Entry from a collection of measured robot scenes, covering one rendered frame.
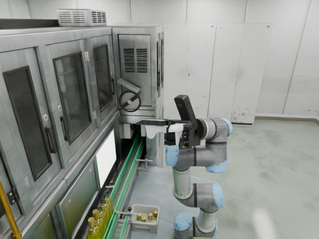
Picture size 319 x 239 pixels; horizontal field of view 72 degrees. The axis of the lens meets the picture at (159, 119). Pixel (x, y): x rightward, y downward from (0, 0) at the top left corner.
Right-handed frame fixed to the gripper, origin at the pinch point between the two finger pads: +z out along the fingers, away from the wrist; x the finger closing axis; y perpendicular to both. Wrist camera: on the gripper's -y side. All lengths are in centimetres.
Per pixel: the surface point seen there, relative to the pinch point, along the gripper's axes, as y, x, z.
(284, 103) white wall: -17, 168, -514
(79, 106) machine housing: 0, 92, -12
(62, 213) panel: 56, 68, 3
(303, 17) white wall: -190, 131, -466
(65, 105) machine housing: 0, 80, 0
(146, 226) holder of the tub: 86, 73, -57
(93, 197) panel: 66, 97, -26
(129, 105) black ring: 0, 133, -74
